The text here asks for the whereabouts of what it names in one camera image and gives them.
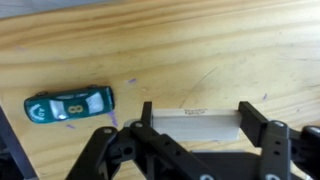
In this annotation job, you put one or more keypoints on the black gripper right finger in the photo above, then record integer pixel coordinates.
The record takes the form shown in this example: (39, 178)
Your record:
(276, 150)

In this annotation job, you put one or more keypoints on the light wooden block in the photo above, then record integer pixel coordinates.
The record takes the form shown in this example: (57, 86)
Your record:
(196, 125)

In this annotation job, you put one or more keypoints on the green toy car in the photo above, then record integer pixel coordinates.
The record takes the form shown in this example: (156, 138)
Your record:
(70, 106)

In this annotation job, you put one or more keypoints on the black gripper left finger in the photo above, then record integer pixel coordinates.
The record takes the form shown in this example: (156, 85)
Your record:
(140, 153)

